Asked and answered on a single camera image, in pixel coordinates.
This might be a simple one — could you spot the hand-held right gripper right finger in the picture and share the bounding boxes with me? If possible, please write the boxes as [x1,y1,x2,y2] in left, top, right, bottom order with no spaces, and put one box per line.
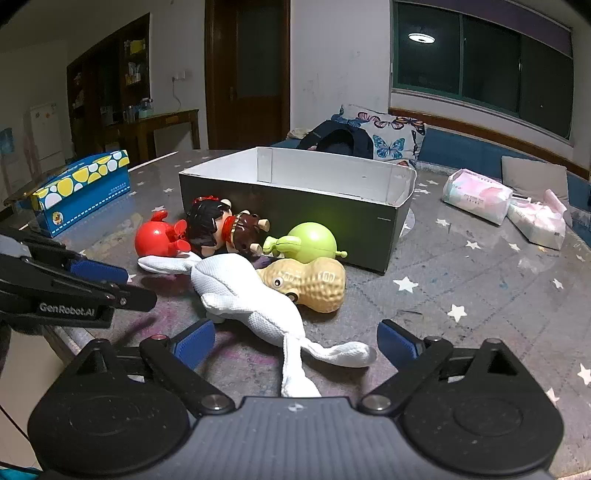
[359,319,527,415]

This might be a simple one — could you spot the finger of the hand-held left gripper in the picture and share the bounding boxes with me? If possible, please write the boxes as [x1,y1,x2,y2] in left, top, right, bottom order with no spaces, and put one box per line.
[21,231,130,285]
[28,258,158,311]

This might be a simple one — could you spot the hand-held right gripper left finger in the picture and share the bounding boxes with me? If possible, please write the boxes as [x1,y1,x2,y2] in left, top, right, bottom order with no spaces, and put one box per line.
[74,318,236,417]

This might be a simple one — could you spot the tan peanut toy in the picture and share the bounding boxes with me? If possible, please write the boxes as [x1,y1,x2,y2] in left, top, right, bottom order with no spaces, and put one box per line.
[256,257,347,315]

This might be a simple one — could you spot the black-haired doll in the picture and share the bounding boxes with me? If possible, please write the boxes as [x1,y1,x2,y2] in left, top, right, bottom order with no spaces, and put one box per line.
[186,196,271,265]

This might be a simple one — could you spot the green round toy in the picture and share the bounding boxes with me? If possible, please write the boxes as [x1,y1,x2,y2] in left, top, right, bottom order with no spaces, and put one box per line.
[263,222,348,262]

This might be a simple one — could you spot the grey cardboard box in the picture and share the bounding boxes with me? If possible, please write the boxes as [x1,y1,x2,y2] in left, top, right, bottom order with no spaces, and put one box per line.
[178,147,417,274]

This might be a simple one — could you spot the red round toy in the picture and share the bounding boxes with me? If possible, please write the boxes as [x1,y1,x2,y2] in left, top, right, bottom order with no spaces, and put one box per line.
[135,210,192,258]

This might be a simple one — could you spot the blue polka dot tissue box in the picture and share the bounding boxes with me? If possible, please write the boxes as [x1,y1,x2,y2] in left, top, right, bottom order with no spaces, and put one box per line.
[30,150,131,238]

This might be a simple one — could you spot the grey star print tablecloth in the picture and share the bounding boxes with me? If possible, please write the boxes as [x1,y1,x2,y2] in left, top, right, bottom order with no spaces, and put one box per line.
[0,148,591,480]

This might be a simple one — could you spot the white fridge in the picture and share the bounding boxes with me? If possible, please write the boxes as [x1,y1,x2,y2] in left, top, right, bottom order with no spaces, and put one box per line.
[30,102,65,162]

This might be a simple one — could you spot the wooden side table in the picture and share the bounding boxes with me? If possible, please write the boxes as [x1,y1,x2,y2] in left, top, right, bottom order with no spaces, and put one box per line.
[102,109,201,163]

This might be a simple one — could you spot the pink white tissue pack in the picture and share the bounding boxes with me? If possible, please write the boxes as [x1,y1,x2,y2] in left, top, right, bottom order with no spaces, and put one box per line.
[442,168,513,226]
[507,189,573,251]

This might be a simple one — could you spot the dark wooden cabinet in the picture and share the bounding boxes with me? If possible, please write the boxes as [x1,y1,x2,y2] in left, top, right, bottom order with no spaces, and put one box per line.
[66,12,151,136]

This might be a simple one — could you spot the blue sofa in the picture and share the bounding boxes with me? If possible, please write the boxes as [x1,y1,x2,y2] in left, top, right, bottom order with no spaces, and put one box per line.
[270,127,591,222]

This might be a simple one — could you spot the butterfly print pillow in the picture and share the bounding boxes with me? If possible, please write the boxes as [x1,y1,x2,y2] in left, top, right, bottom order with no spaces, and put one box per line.
[331,104,426,163]

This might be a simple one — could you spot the black backpack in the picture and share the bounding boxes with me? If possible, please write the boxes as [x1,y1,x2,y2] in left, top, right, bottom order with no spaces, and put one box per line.
[297,120,374,161]

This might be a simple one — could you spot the grey cushion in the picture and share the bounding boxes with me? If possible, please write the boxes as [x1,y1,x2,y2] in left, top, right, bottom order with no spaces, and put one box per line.
[501,155,570,201]

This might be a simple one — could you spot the brown wooden door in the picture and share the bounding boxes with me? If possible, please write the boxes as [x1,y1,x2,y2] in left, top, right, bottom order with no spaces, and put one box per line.
[204,0,291,150]

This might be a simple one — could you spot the green framed window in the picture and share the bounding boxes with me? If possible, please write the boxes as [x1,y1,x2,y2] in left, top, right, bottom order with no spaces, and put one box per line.
[389,0,575,147]

